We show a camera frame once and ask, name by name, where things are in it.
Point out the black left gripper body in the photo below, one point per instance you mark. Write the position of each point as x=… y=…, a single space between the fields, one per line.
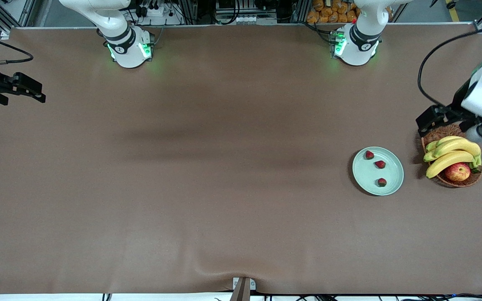
x=457 y=104

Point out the red strawberry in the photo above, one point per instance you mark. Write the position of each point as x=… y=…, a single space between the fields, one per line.
x=369 y=154
x=382 y=182
x=380 y=164

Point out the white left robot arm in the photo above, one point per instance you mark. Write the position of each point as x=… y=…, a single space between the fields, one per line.
x=358 y=46

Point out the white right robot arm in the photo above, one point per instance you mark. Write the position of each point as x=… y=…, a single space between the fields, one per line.
x=128 y=50

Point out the pale green round plate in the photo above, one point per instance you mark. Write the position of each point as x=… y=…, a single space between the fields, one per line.
x=391 y=184

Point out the yellow banana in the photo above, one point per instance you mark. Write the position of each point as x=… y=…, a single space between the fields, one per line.
x=458 y=145
x=432 y=146
x=448 y=161

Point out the brown wicker basket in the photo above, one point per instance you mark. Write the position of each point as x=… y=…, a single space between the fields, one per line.
x=444 y=177

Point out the red apple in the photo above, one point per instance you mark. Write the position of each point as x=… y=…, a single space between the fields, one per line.
x=457 y=172

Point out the white power strip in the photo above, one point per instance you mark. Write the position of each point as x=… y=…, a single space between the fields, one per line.
x=157 y=11

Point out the bag of orange buns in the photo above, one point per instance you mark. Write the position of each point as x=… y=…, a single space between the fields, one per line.
x=320 y=16

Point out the table cover cloth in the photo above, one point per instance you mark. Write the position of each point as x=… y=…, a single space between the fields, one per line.
x=140 y=230

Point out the white connector strip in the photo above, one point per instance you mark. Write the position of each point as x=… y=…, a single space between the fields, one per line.
x=249 y=19

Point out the white clamp bracket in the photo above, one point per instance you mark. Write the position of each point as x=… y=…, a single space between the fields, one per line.
x=252 y=284

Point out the grey mount bar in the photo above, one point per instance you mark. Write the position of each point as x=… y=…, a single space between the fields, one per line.
x=241 y=292

